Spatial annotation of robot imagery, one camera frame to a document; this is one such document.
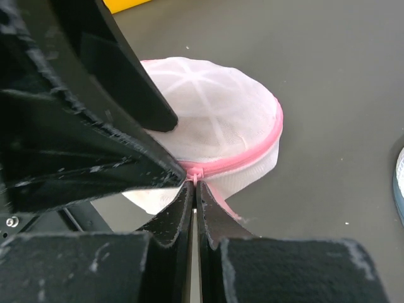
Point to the pink-zippered round laundry bag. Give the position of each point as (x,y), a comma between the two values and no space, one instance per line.
(229,125)

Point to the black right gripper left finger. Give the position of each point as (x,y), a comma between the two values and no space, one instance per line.
(150,264)

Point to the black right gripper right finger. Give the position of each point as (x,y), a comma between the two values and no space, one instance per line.
(237,266)

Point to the white mesh laundry bag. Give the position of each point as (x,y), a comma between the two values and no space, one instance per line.
(397,182)

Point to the yellow plastic tray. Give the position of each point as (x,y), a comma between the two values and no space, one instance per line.
(116,6)

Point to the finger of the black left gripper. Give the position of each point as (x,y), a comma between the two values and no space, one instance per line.
(106,55)

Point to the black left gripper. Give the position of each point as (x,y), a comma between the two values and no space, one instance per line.
(64,139)

